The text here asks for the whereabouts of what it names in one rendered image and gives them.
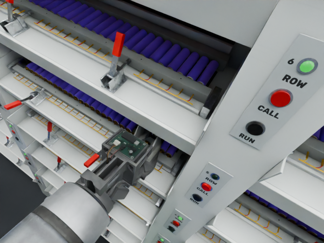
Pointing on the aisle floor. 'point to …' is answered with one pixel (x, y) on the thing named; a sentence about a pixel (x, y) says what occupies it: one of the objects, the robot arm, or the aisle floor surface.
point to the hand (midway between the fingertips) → (154, 135)
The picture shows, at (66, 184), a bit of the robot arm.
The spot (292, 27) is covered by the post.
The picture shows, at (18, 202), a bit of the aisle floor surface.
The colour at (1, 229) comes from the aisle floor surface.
